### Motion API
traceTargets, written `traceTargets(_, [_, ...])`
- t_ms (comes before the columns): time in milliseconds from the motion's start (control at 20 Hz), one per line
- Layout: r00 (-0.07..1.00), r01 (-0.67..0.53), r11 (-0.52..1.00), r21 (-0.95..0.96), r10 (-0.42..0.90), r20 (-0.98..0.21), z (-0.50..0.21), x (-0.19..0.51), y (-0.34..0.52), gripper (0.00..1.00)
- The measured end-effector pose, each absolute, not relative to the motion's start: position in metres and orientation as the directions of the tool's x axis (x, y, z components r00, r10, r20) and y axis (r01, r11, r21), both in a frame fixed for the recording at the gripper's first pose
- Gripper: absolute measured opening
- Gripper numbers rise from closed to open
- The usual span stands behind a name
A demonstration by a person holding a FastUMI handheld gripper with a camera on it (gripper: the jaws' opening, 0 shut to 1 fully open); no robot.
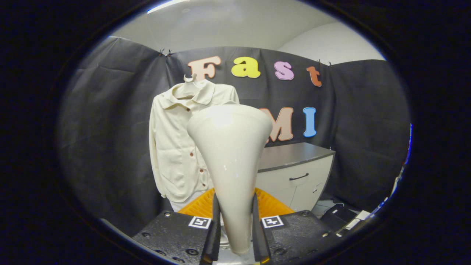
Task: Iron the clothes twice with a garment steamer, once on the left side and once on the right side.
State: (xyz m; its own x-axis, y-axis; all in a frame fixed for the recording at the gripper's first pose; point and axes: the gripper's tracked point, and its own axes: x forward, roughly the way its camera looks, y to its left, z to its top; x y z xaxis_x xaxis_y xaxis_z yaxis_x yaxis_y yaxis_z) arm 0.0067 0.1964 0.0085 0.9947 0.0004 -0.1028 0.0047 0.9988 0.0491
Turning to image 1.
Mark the white garment steamer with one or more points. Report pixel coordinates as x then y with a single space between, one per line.
230 147

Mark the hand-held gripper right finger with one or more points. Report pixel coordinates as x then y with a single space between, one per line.
294 235

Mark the white power strip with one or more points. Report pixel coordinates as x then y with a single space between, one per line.
358 219

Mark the grey and white cabinet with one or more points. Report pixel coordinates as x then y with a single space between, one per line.
294 154

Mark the black box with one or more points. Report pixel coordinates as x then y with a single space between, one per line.
336 217

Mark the white clothes hanger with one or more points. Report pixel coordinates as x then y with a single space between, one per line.
189 78

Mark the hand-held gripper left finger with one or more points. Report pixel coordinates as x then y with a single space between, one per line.
176 235

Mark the cream button-up shirt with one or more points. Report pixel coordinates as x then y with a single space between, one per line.
171 147

